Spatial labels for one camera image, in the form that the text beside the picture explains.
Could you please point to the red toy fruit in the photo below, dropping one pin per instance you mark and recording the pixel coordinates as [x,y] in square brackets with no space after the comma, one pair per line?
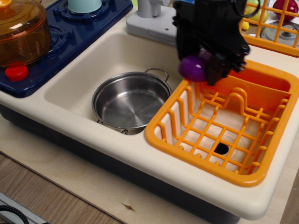
[291,7]

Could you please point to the cream toy sink unit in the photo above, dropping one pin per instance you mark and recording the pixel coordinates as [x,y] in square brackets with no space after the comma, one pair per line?
[64,104]

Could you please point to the light wooden base board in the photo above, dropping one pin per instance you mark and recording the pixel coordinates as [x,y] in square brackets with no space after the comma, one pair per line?
[62,188]

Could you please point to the navy blue toy stove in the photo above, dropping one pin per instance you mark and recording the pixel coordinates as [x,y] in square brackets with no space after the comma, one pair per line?
[72,33]

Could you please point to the steel pot lid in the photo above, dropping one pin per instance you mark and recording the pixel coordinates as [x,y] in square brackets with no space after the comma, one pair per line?
[285,37]

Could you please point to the amber glass pot with lid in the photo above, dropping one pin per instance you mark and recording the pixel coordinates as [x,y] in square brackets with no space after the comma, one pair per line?
[24,32]

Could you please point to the stainless steel pan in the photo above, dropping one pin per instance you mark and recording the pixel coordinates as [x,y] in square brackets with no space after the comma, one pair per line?
[128,101]

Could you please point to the grey toy faucet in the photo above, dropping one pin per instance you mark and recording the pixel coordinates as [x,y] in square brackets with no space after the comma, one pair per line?
[153,20]

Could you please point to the light teal cup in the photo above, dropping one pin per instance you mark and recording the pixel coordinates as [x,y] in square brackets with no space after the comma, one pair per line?
[84,6]

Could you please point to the purple toy eggplant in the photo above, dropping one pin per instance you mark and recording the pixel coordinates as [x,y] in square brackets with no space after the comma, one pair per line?
[193,67]

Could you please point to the orange dish rack basket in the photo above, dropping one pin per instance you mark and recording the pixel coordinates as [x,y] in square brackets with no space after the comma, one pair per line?
[231,129]

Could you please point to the green yellow toy pear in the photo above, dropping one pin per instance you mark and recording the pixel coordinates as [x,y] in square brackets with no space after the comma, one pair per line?
[251,9]

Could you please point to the red stove knob front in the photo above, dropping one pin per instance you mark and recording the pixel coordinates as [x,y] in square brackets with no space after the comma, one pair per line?
[16,73]

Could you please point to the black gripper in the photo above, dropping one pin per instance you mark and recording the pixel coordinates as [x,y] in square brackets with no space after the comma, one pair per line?
[214,26]

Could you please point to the yellow toy corn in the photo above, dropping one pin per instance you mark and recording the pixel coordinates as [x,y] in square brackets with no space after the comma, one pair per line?
[245,25]

